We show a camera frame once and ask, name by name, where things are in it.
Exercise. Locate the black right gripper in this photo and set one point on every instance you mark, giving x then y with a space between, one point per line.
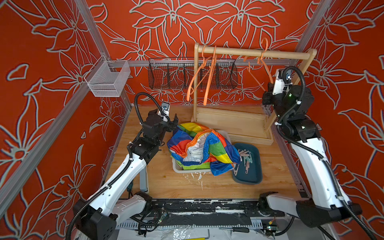
267 98

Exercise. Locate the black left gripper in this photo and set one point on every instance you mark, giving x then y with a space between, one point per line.
172 125

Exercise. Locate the rainbow striped shorts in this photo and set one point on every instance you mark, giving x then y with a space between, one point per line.
195 144

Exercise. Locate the orange hanger of rainbow shorts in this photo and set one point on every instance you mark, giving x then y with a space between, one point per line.
261 62

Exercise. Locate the lime green shorts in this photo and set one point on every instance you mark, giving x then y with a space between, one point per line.
193 167

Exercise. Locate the orange hanger of green shorts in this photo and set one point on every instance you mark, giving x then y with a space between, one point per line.
213 63

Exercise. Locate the orange clothes hanger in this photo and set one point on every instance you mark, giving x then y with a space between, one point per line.
203 65

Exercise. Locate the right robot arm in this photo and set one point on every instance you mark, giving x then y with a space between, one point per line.
328 203

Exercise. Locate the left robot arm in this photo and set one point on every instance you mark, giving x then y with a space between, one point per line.
98 216

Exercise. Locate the white plastic basket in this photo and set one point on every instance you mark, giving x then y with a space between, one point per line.
178 169

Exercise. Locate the grey rectangular block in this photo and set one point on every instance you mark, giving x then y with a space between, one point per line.
144 185

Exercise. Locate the teal plastic tray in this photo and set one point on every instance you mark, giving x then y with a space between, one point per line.
255 175

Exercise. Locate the clothespin in tray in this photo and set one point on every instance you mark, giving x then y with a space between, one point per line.
236 170

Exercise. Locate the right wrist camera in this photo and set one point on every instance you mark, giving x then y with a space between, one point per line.
281 86

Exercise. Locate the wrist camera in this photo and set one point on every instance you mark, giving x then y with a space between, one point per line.
165 107
281 86

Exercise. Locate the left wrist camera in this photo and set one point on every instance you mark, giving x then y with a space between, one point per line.
165 107

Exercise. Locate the black wire wall basket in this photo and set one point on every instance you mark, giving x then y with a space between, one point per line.
178 73

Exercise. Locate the green handled screwdriver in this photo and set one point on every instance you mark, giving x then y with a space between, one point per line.
130 187

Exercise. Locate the clear acrylic wall bin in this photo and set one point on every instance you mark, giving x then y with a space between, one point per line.
108 78

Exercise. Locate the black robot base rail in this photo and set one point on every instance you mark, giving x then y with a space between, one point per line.
207 212

